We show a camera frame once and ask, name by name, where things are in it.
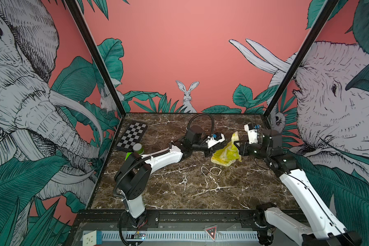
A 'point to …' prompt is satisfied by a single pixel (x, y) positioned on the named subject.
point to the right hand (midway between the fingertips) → (234, 140)
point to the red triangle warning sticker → (211, 231)
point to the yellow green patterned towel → (227, 155)
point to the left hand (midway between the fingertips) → (224, 144)
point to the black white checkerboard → (132, 136)
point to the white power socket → (93, 239)
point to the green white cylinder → (138, 147)
